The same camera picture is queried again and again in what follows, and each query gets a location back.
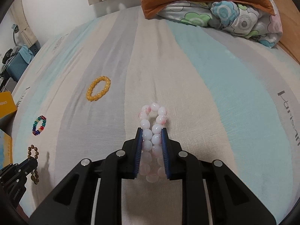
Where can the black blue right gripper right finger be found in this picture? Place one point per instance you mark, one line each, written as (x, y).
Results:
(211, 192)

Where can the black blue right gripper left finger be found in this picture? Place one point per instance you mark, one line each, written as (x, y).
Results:
(92, 189)

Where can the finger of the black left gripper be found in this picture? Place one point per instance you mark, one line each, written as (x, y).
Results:
(27, 166)

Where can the blue yellow cardboard box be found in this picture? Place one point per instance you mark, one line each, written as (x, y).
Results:
(7, 111)

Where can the striped bed sheet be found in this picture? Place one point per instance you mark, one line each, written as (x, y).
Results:
(222, 97)

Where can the teal suitcase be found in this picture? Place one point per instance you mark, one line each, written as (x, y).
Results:
(18, 62)

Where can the blue desk lamp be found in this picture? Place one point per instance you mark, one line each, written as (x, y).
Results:
(15, 29)

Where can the beige curtain left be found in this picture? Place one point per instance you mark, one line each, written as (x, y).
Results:
(19, 18)

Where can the floral quilt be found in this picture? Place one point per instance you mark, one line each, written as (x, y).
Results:
(235, 18)

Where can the wooden headboard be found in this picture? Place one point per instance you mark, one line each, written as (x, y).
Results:
(290, 21)

